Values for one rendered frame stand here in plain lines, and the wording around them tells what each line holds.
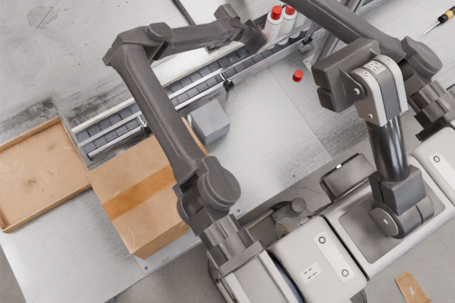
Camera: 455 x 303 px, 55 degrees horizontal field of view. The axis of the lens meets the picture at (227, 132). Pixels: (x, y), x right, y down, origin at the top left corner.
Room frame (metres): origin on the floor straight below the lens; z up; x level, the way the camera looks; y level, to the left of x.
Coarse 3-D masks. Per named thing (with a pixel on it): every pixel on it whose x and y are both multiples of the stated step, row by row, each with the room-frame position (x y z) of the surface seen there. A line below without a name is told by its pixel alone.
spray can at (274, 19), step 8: (272, 8) 0.85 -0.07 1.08; (280, 8) 0.85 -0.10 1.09; (272, 16) 0.84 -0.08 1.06; (280, 16) 0.85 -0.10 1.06; (272, 24) 0.82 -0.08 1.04; (280, 24) 0.84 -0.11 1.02; (264, 32) 0.84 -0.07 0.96; (272, 32) 0.82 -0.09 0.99; (272, 40) 0.83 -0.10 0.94; (272, 48) 0.83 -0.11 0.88
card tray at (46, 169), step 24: (48, 120) 0.42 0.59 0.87; (24, 144) 0.34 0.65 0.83; (48, 144) 0.36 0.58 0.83; (72, 144) 0.37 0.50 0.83; (0, 168) 0.25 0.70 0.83; (24, 168) 0.26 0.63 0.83; (48, 168) 0.27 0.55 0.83; (72, 168) 0.29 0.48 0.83; (0, 192) 0.17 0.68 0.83; (24, 192) 0.19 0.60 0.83; (48, 192) 0.20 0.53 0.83; (72, 192) 0.21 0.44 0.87; (0, 216) 0.10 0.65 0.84; (24, 216) 0.11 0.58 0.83
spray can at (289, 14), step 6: (288, 6) 0.87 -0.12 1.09; (282, 12) 0.87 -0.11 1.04; (288, 12) 0.86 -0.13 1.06; (294, 12) 0.87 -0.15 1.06; (288, 18) 0.85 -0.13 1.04; (294, 18) 0.86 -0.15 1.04; (282, 24) 0.85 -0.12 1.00; (288, 24) 0.85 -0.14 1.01; (282, 30) 0.85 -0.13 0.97; (288, 30) 0.85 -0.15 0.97; (282, 42) 0.85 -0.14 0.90
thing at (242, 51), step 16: (368, 0) 1.11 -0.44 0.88; (304, 32) 0.92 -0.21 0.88; (240, 48) 0.81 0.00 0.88; (208, 64) 0.72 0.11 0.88; (224, 64) 0.74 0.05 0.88; (240, 64) 0.75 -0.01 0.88; (176, 80) 0.64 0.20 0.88; (192, 80) 0.65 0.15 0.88; (208, 80) 0.66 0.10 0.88; (192, 96) 0.59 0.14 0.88; (128, 112) 0.50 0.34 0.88; (96, 128) 0.42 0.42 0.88; (128, 128) 0.44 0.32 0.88; (96, 144) 0.37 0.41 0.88
